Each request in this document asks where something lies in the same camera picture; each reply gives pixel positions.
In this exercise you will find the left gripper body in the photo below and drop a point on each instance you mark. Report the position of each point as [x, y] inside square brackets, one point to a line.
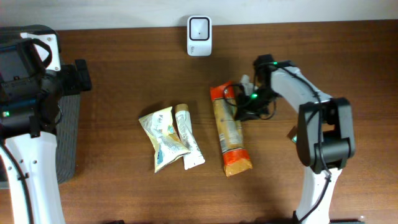
[80, 75]

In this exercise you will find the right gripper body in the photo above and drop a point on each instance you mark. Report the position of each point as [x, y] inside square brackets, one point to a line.
[245, 101]

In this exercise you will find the orange spaghetti packet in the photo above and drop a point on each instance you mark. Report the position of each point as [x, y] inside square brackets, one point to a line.
[236, 158]

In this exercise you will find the white tube pouch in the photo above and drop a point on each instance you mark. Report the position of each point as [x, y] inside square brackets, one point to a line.
[194, 157]

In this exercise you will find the beige foil snack bag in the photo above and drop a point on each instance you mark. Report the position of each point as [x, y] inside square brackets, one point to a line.
[159, 127]

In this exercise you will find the small teal gum packet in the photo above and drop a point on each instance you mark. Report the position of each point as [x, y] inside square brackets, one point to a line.
[292, 135]

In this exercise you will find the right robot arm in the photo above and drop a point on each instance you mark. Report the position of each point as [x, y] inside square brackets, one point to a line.
[324, 132]

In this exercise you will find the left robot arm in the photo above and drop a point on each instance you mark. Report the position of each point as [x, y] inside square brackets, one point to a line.
[40, 102]

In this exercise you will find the white barcode scanner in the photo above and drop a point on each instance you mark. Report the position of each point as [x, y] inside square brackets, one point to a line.
[199, 36]

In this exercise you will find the grey plastic basket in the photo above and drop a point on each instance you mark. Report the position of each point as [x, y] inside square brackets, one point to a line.
[67, 130]

